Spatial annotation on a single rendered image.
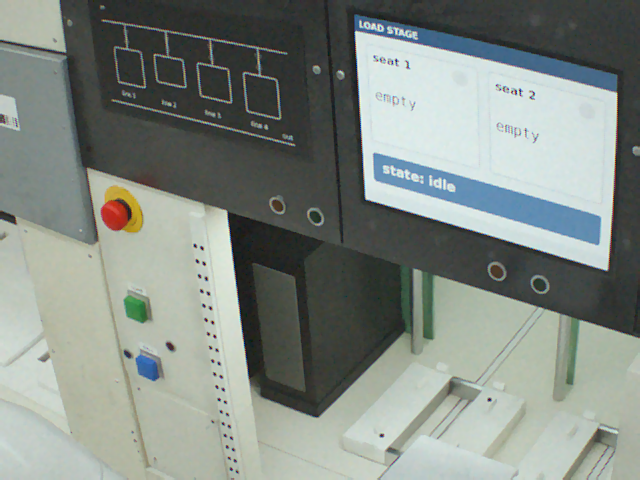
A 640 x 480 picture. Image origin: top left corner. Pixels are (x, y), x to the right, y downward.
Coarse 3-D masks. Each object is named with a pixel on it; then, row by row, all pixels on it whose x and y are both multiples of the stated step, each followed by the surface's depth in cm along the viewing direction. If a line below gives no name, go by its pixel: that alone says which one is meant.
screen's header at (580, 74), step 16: (368, 32) 117; (384, 32) 116; (400, 32) 115; (416, 32) 114; (432, 32) 112; (448, 48) 112; (464, 48) 111; (480, 48) 110; (496, 48) 109; (512, 64) 109; (528, 64) 108; (544, 64) 107; (560, 64) 106; (576, 80) 106; (592, 80) 105; (608, 80) 104
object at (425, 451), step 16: (416, 448) 124; (432, 448) 124; (448, 448) 124; (400, 464) 122; (416, 464) 122; (432, 464) 122; (448, 464) 122; (464, 464) 121; (480, 464) 121; (496, 464) 121
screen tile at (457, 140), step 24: (384, 48) 117; (384, 72) 118; (408, 72) 117; (432, 72) 115; (432, 96) 116; (456, 96) 115; (384, 120) 121; (408, 120) 120; (432, 120) 118; (456, 120) 116; (408, 144) 121; (432, 144) 119; (456, 144) 118
